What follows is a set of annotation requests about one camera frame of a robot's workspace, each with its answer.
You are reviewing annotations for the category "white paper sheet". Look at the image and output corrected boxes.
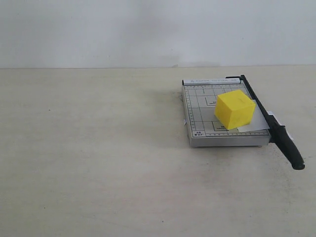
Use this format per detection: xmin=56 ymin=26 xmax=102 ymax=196
xmin=237 ymin=103 xmax=269 ymax=132

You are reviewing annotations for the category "yellow cube block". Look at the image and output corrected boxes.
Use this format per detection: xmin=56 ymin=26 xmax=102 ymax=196
xmin=214 ymin=89 xmax=256 ymax=130

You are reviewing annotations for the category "black cutter blade lever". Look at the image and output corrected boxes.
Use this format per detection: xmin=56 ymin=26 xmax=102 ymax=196
xmin=240 ymin=75 xmax=305 ymax=170

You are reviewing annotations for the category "grey paper cutter base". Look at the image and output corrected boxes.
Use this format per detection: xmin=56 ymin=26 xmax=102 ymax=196
xmin=182 ymin=77 xmax=270 ymax=147

